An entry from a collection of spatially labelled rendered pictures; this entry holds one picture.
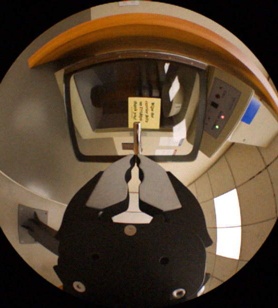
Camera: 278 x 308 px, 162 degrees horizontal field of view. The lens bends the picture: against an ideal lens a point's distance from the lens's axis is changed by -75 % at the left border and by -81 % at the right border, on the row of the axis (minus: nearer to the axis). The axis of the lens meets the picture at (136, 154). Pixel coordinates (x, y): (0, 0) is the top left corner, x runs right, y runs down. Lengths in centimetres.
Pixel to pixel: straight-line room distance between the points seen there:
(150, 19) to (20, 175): 39
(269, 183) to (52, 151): 174
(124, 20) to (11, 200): 137
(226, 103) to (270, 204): 137
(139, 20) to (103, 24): 6
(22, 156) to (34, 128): 8
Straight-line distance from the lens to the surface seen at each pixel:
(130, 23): 22
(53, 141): 35
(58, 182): 37
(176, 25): 23
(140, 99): 24
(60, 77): 38
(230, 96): 34
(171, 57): 29
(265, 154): 151
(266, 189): 154
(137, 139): 21
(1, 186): 124
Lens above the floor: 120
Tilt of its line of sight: 1 degrees down
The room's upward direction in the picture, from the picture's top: 90 degrees clockwise
